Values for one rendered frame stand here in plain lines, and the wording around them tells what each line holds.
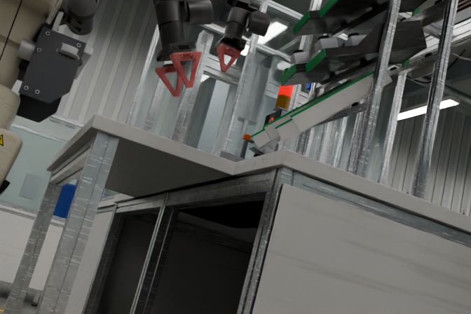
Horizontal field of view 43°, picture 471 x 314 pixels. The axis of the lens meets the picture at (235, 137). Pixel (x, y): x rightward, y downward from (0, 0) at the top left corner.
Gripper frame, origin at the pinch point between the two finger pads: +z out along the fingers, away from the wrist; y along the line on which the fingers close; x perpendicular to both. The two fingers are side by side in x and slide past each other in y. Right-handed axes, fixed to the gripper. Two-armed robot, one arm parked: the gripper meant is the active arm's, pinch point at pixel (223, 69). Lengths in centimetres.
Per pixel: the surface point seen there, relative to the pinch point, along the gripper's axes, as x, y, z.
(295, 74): -11.7, -26.4, 4.3
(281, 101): -30.1, 22.1, -5.0
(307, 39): -35, 23, -31
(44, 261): -16, 510, 78
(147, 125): 1, 86, 4
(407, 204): -22, -70, 39
